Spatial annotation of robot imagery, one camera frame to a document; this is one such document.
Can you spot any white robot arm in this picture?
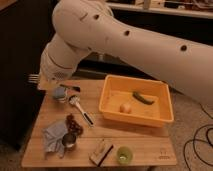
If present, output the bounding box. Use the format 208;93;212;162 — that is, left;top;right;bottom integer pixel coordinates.
40;0;213;107

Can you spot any blue gray cloth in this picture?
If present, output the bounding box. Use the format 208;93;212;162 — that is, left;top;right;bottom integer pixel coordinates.
42;120;68;158

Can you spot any small metal cup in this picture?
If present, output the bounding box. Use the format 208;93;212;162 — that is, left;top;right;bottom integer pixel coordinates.
62;133;77;149

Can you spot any yellow plastic tray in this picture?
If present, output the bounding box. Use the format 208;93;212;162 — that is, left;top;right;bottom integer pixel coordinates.
99;75;174;127

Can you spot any cluttered back shelf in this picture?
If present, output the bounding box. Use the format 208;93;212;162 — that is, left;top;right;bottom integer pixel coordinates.
107;0;213;19

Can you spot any green pickle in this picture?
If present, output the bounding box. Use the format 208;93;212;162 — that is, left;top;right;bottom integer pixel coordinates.
132;91;154;105

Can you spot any silver fork black handle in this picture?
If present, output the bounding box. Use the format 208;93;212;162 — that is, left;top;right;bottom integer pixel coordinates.
28;74;81;92

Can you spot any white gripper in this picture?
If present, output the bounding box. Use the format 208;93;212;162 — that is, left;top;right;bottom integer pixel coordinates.
37;76;60;91

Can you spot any brown dried fruit cluster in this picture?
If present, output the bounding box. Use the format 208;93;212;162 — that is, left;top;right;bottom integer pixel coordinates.
66;114;83;136

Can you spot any black cable on floor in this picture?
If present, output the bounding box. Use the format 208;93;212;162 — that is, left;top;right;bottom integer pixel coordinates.
182;103;213;171

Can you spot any blue gray sponge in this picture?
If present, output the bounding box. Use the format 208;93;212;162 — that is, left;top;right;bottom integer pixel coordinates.
52;86;67;102

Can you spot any green plastic cup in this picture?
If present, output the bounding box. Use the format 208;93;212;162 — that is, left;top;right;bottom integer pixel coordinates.
116;146;133;165

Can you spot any wooden block brush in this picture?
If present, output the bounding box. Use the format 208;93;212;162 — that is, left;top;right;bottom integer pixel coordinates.
89;139;113;166

